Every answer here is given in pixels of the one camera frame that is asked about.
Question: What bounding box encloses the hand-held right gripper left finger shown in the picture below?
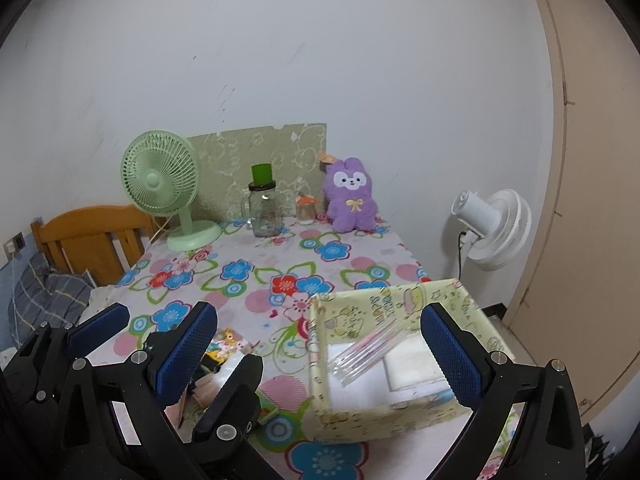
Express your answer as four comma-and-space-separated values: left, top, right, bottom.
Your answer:
59, 302, 219, 480

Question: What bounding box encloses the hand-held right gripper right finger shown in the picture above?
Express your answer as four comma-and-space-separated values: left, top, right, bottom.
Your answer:
420, 304, 586, 480

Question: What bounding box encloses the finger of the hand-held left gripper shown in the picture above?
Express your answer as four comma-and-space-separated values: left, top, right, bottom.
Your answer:
194, 355, 263, 443
10, 303, 131, 411

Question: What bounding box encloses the cartoon printed tissue pack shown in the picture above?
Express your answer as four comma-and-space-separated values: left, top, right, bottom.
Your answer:
202, 327, 259, 376

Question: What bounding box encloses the yellow printed storage box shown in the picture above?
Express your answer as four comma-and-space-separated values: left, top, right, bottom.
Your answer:
306, 279, 501, 443

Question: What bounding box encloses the white folded cloth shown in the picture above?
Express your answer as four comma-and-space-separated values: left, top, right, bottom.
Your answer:
384, 337, 446, 393

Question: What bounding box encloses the grey plaid pillow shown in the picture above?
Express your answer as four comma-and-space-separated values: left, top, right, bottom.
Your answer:
12, 252, 93, 346

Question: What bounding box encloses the clear pack of pens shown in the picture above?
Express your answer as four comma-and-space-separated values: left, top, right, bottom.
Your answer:
330, 321, 401, 388

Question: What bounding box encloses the white circulation fan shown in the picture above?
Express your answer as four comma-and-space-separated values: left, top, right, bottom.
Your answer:
451, 189, 532, 272

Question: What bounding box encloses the glass jar mug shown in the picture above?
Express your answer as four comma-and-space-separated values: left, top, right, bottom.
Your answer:
241, 182, 281, 238

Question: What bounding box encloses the green table fan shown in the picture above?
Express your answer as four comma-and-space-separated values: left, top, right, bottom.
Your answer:
120, 130, 221, 252

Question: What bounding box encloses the purple plush bunny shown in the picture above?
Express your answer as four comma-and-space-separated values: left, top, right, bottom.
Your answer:
318, 152, 379, 234

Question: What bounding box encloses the cotton swab container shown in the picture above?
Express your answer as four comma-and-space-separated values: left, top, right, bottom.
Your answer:
295, 194, 317, 224

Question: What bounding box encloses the green patterned board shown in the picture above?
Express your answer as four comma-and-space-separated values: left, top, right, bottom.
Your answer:
187, 122, 328, 223

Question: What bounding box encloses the beige door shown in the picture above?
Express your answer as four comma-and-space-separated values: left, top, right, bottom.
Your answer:
501, 0, 640, 423

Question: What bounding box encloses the white fan cable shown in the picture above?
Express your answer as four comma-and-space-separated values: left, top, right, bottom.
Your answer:
149, 215, 173, 252

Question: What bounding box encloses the wall socket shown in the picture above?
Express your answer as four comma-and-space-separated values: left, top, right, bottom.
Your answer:
4, 232, 26, 261

